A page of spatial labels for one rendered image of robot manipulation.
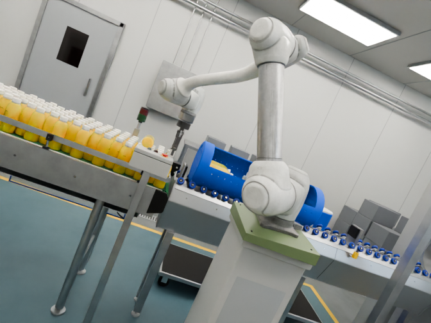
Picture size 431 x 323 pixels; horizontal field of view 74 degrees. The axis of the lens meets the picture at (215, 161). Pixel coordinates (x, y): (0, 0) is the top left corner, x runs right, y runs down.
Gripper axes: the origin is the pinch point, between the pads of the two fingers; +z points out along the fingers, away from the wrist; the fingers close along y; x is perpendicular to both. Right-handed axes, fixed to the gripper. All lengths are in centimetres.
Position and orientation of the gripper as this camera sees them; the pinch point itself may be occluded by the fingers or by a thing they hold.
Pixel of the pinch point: (171, 154)
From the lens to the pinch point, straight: 163.7
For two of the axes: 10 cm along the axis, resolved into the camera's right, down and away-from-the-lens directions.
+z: -4.0, 9.1, 1.3
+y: -1.4, -2.0, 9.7
